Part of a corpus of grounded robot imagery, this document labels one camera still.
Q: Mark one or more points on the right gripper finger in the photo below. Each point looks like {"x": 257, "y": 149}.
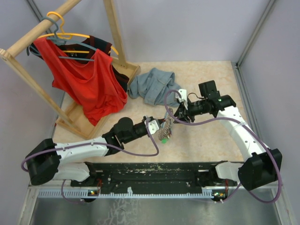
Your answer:
{"x": 179, "y": 111}
{"x": 185, "y": 119}

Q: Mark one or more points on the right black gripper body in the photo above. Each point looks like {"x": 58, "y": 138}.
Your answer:
{"x": 188, "y": 113}

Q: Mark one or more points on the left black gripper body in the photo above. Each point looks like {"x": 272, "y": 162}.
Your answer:
{"x": 145, "y": 117}

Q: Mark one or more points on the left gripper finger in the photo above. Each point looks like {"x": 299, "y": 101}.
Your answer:
{"x": 164, "y": 129}
{"x": 161, "y": 121}

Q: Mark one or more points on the bunch of keys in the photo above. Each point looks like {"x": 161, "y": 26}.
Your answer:
{"x": 164, "y": 137}

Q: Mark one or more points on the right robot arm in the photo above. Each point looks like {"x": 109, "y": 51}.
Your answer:
{"x": 261, "y": 165}

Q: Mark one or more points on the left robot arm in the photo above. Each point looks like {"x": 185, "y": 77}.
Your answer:
{"x": 62, "y": 161}

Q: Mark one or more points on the blue denim shirt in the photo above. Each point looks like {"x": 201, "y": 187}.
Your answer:
{"x": 153, "y": 86}

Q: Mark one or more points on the red tank top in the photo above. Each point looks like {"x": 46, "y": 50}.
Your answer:
{"x": 91, "y": 84}

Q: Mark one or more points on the wooden clothes rack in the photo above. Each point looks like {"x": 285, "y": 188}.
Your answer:
{"x": 24, "y": 115}

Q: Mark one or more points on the teal hanger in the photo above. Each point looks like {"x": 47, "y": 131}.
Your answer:
{"x": 56, "y": 40}

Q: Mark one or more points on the yellow hanger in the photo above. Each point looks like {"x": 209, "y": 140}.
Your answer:
{"x": 63, "y": 33}

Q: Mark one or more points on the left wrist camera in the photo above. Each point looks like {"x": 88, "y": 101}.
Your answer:
{"x": 153, "y": 126}

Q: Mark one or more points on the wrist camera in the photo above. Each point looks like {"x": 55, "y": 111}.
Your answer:
{"x": 153, "y": 126}
{"x": 181, "y": 96}

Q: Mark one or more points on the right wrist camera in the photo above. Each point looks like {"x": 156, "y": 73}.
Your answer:
{"x": 181, "y": 96}

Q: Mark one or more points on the aluminium frame rail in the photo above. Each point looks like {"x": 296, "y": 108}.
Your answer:
{"x": 47, "y": 189}

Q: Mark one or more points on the right aluminium corner post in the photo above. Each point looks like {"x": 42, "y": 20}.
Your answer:
{"x": 255, "y": 34}

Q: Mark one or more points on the aluminium corner post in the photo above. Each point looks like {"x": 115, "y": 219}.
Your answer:
{"x": 34, "y": 9}
{"x": 255, "y": 34}

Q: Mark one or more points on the left aluminium corner post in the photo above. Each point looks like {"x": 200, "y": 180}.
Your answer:
{"x": 34, "y": 9}

